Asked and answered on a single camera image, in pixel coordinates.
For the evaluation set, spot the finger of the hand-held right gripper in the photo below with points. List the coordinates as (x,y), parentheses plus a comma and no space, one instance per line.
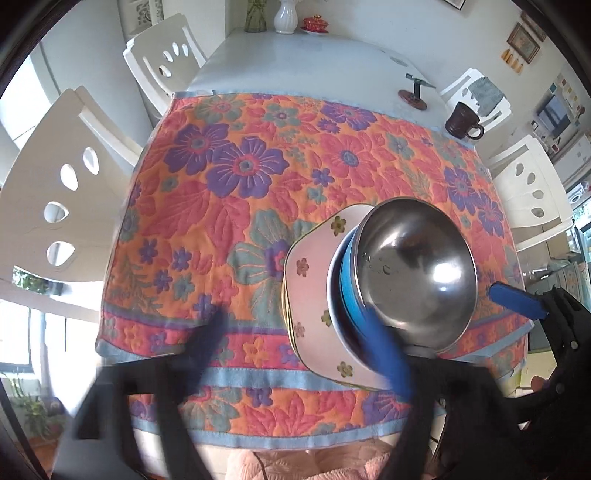
(512,297)
(570,364)

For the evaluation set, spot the orange floral quilted cloth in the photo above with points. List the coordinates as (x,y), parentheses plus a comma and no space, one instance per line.
(207,207)

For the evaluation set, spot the framed wall picture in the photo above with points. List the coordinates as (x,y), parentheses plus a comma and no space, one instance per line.
(523,42)

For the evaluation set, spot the blue steel bowl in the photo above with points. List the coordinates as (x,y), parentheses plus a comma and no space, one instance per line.
(415,258)

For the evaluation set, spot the potted plant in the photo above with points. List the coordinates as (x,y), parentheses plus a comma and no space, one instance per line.
(34,406)

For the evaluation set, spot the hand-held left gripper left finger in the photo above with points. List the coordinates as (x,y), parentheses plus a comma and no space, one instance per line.
(203,341)

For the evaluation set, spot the grey cloth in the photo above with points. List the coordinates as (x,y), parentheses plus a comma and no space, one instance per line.
(487,94)

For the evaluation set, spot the phone stand with round base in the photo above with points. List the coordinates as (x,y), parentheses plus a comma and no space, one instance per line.
(412,99)

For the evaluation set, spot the dark brown mug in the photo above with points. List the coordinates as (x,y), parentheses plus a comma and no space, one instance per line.
(461,120)

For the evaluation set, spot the white ribbed vase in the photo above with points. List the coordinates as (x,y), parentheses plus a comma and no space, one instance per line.
(285,18)

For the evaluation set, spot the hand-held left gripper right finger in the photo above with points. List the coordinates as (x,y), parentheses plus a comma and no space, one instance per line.
(388,364)

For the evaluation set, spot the white chair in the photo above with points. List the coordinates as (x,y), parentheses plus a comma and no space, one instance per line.
(147,60)
(27,184)
(455,90)
(512,194)

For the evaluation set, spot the green glass vase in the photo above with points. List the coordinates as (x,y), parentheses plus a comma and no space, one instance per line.
(255,16)

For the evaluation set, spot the wall screen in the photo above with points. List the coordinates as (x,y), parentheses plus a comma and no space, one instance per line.
(554,115)

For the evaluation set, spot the white blue leaf bowl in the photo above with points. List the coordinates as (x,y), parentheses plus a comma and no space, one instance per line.
(333,295)

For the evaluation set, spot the red lidded teacup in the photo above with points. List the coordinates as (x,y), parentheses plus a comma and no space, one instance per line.
(315,25)

